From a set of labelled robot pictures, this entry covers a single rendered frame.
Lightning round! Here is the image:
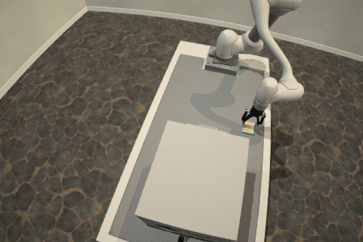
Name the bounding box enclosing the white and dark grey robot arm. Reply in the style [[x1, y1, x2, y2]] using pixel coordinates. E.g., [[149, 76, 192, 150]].
[[209, 0, 304, 111]]

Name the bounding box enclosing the grey benchtop instrument with drawer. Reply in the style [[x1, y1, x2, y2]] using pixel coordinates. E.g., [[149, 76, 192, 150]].
[[135, 120, 250, 242]]

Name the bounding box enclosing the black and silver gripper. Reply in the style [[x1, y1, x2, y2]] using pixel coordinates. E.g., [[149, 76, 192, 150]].
[[242, 106, 266, 130]]

